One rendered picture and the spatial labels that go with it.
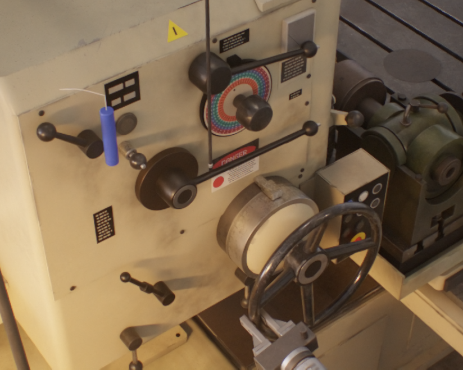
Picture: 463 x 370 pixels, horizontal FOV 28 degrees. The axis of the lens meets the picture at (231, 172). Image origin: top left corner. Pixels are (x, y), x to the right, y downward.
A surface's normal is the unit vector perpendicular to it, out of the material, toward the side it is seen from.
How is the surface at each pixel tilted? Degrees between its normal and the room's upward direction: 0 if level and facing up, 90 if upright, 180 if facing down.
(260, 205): 21
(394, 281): 90
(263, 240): 74
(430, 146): 28
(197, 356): 0
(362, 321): 90
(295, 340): 12
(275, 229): 64
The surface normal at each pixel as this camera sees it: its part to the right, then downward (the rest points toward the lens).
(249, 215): -0.47, -0.36
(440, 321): -0.81, 0.40
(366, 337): 0.59, 0.55
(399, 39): 0.00, -0.74
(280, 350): -0.17, -0.64
